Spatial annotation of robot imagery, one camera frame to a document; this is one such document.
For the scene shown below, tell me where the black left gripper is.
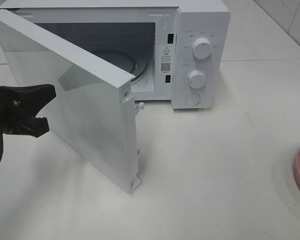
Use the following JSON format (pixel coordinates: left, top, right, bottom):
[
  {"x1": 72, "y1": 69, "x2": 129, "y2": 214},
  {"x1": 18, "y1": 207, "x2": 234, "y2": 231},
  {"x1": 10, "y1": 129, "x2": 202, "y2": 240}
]
[{"x1": 0, "y1": 84, "x2": 57, "y2": 138}]

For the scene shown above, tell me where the white microwave door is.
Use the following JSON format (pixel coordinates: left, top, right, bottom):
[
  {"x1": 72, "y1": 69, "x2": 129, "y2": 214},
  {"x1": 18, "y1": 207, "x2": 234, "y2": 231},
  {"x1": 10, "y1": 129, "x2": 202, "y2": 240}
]
[{"x1": 0, "y1": 9, "x2": 145, "y2": 193}]

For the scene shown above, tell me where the round white door button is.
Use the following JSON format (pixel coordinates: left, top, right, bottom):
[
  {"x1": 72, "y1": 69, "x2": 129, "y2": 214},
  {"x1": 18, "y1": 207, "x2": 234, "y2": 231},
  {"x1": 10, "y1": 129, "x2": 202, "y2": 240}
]
[{"x1": 185, "y1": 93, "x2": 201, "y2": 106}]

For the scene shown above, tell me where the white timer knob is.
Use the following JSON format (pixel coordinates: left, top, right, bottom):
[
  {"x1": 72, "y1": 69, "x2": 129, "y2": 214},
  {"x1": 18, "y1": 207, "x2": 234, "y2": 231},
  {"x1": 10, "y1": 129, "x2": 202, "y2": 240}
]
[{"x1": 187, "y1": 70, "x2": 207, "y2": 89}]

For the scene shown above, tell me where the glass microwave turntable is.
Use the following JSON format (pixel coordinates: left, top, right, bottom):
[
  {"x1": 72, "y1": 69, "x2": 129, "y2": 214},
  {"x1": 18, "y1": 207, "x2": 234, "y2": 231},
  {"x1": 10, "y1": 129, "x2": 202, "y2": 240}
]
[{"x1": 86, "y1": 41, "x2": 151, "y2": 84}]

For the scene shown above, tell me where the white warning label sticker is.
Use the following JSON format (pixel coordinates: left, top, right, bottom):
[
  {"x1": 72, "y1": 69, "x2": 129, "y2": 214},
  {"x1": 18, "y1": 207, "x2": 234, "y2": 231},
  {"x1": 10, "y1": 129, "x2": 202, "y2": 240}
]
[{"x1": 159, "y1": 44, "x2": 175, "y2": 74}]

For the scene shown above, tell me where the white microwave oven body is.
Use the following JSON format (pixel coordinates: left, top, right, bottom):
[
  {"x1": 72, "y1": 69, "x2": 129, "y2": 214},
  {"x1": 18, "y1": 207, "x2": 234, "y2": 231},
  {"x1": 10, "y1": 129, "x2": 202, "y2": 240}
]
[{"x1": 0, "y1": 0, "x2": 231, "y2": 109}]

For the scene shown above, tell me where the upper white power knob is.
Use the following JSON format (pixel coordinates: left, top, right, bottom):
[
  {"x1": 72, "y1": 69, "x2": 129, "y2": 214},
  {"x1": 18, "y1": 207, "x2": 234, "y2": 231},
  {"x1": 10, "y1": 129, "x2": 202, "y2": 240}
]
[{"x1": 192, "y1": 36, "x2": 213, "y2": 60}]

